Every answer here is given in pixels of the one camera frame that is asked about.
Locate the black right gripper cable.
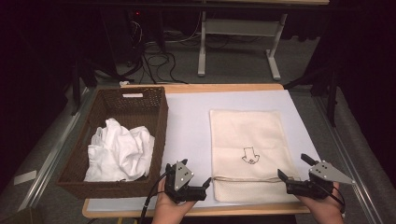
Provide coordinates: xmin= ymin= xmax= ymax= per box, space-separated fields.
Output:
xmin=314 ymin=182 xmax=347 ymax=218

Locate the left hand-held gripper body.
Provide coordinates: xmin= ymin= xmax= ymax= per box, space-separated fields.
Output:
xmin=163 ymin=160 xmax=208 ymax=204

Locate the white shirt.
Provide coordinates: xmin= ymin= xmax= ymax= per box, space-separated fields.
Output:
xmin=83 ymin=118 xmax=156 ymax=183

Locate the brown wicker basket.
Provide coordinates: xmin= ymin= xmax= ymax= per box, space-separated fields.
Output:
xmin=55 ymin=86 xmax=169 ymax=200

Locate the metal floor rail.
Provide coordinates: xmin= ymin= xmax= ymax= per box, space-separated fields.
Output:
xmin=312 ymin=94 xmax=386 ymax=224
xmin=18 ymin=87 xmax=98 ymax=213

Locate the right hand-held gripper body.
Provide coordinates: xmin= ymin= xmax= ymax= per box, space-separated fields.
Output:
xmin=285 ymin=160 xmax=356 ymax=201

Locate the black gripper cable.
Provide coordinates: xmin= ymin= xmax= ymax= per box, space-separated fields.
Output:
xmin=314 ymin=182 xmax=347 ymax=218
xmin=137 ymin=170 xmax=172 ymax=224

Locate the person's left hand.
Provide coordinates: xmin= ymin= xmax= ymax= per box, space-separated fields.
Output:
xmin=150 ymin=178 xmax=198 ymax=224

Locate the white desk frame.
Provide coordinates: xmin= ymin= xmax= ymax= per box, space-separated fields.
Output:
xmin=197 ymin=10 xmax=289 ymax=81

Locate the person's right hand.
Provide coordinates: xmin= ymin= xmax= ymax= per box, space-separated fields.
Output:
xmin=294 ymin=181 xmax=346 ymax=224

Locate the black stand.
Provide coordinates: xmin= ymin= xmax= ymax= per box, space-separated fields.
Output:
xmin=70 ymin=57 xmax=127 ymax=117
xmin=282 ymin=64 xmax=341 ymax=128

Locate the white table mat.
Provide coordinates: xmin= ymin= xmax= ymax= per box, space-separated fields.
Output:
xmin=86 ymin=90 xmax=321 ymax=213

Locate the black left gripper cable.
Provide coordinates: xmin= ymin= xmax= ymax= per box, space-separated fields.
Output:
xmin=137 ymin=170 xmax=172 ymax=224

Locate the white tape strip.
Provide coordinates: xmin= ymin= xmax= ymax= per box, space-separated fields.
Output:
xmin=13 ymin=170 xmax=38 ymax=187

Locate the cream drawstring laundry bag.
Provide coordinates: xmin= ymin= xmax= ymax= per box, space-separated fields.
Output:
xmin=209 ymin=108 xmax=302 ymax=203

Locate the tangle of floor cables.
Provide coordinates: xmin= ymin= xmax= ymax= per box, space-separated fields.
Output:
xmin=124 ymin=18 xmax=189 ymax=86

